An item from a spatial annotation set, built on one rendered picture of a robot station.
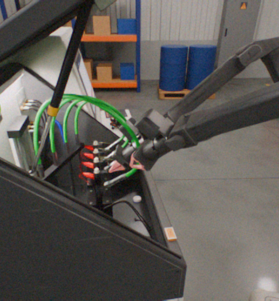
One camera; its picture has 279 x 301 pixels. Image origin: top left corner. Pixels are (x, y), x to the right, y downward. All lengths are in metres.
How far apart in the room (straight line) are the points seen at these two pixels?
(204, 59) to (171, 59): 0.67
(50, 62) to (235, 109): 0.87
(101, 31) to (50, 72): 4.94
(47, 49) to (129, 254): 0.87
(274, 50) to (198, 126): 0.47
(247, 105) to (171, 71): 5.11
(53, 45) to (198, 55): 4.67
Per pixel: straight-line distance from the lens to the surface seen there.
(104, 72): 6.24
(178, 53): 5.55
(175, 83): 5.66
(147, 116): 0.64
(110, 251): 0.74
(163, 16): 7.30
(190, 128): 0.58
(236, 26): 7.44
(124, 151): 0.91
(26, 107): 1.10
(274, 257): 2.32
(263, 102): 0.51
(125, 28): 6.08
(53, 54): 1.19
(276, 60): 0.97
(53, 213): 0.64
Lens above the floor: 1.63
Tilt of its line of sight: 29 degrees down
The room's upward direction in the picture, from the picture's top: straight up
